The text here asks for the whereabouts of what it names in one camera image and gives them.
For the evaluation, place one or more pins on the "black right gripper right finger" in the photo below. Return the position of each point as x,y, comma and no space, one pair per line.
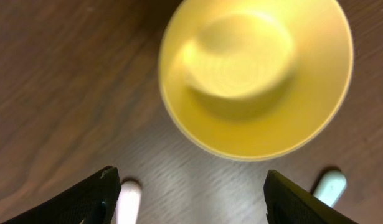
288,203

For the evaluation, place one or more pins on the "yellow plastic bowl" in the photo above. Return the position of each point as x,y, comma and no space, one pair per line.
254,80

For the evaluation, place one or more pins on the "light blue plastic spoon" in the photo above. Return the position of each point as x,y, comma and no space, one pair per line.
330,187

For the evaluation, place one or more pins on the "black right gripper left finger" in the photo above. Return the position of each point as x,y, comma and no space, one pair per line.
92,200

